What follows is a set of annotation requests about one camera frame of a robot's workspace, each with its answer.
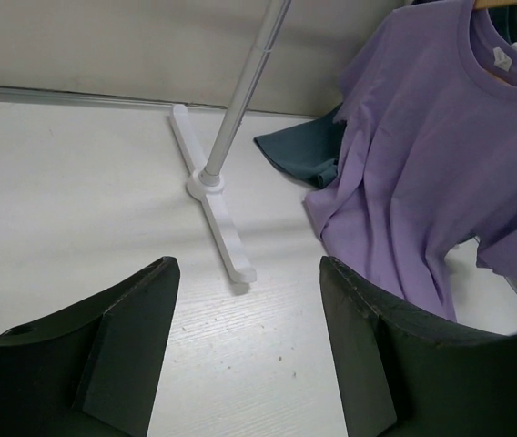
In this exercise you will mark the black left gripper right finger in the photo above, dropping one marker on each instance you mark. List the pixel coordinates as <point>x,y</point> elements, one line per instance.
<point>403,371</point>

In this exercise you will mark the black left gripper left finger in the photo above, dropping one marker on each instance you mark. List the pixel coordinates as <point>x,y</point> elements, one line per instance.
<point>92,368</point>

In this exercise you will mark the purple t shirt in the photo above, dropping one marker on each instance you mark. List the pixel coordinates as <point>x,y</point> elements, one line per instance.
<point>429,154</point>

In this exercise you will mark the wooden clothes hanger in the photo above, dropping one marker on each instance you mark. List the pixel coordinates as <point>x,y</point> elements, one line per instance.
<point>485,4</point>

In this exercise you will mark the dark teal t shirt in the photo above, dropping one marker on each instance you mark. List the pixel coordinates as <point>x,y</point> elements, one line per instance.
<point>309,152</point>

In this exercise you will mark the white and silver clothes rack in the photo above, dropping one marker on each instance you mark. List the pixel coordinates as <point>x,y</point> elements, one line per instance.
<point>206,183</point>

